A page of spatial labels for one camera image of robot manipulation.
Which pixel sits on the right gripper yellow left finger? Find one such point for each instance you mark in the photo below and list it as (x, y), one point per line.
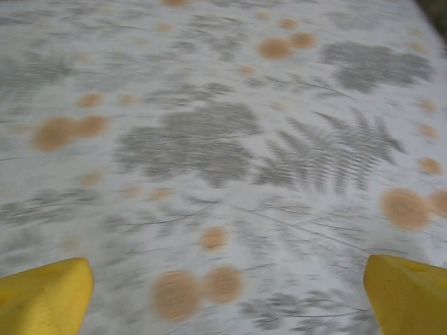
(42, 300)

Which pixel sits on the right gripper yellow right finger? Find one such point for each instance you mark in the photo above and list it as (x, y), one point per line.
(412, 300)

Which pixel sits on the floral print tablecloth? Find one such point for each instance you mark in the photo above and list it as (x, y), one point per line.
(209, 174)

